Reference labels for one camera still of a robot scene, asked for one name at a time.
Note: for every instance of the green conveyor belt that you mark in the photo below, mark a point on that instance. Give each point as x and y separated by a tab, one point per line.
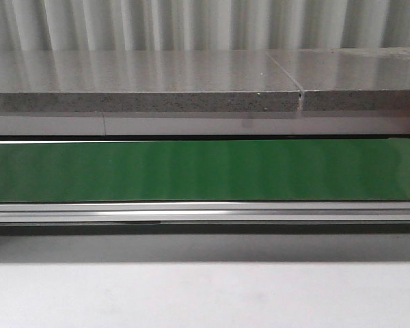
216	170

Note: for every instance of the grey stone slab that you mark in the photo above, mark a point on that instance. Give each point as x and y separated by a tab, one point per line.
144	81
349	79

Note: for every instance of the aluminium conveyor frame rail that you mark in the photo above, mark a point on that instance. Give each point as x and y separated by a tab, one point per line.
205	217

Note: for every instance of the grey stone slab right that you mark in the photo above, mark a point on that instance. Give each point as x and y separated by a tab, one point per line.
349	79

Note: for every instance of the grey stone slab left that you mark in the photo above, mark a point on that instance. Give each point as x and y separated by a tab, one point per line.
144	81

